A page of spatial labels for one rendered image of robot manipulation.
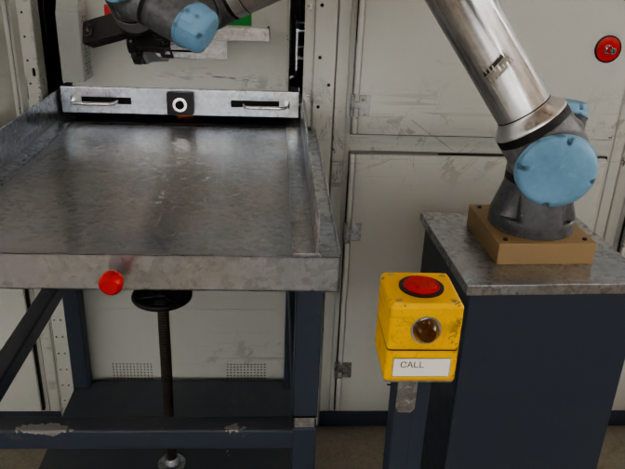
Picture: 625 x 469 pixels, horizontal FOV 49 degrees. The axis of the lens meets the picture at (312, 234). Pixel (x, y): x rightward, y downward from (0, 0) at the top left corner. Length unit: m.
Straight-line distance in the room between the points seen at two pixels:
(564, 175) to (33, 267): 0.76
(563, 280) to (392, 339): 0.51
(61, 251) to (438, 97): 0.93
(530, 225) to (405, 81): 0.51
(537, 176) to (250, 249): 0.43
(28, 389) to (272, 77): 1.03
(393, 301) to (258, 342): 1.11
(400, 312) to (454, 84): 0.93
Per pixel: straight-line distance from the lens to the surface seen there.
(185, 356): 1.85
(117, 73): 1.64
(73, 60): 1.54
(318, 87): 1.56
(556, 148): 1.03
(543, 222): 1.22
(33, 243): 1.03
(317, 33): 1.55
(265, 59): 1.59
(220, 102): 1.61
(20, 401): 2.01
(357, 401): 1.92
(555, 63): 1.65
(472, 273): 1.16
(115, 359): 1.89
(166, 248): 0.97
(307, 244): 0.97
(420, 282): 0.76
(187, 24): 1.12
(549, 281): 1.18
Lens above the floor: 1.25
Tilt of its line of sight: 23 degrees down
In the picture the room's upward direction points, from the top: 2 degrees clockwise
